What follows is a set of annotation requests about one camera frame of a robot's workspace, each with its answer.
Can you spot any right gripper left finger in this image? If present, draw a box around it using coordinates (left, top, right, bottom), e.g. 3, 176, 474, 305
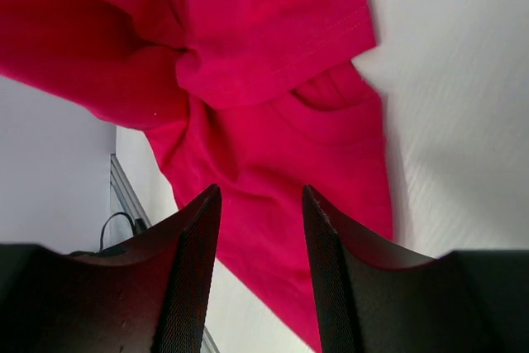
1, 185, 222, 352

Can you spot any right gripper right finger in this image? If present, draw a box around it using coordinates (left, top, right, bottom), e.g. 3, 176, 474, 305
303, 186, 528, 352

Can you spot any magenta t shirt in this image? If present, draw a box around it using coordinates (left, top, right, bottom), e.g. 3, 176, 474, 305
1, 0, 393, 351

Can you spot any aluminium front rail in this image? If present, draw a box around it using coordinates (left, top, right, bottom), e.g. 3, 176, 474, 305
109, 154, 220, 353

